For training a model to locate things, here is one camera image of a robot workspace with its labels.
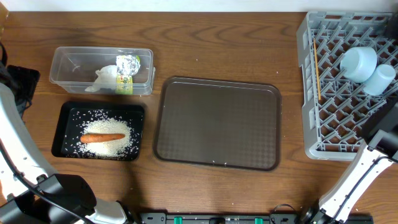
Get light blue bowl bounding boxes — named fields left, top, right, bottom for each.
left=340, top=47, right=377, bottom=83

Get wooden chopstick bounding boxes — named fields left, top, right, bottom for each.
left=313, top=38, right=322, bottom=101

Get white tissue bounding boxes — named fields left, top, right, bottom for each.
left=85, top=65, right=118, bottom=93

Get orange carrot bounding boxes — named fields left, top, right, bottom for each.
left=80, top=134, right=126, bottom=144

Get yellow snack wrapper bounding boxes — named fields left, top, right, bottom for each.
left=116, top=55, right=141, bottom=95

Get pile of white rice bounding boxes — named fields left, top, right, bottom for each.
left=60, top=108, right=144, bottom=161

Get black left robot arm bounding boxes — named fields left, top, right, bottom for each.
left=1, top=47, right=137, bottom=223

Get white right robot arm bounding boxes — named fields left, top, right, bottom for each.
left=297, top=11, right=397, bottom=223

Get grey dishwasher rack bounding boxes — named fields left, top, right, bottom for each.
left=296, top=11, right=397, bottom=161

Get light blue cup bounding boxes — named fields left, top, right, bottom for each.
left=363, top=64, right=396, bottom=96

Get clear plastic bin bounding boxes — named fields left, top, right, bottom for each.
left=50, top=47, right=155, bottom=95

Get black plastic bin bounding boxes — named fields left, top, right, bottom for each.
left=52, top=101, right=145, bottom=157

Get brown serving tray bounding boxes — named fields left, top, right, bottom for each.
left=152, top=77, right=282, bottom=172

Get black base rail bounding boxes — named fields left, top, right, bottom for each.
left=139, top=211, right=374, bottom=224

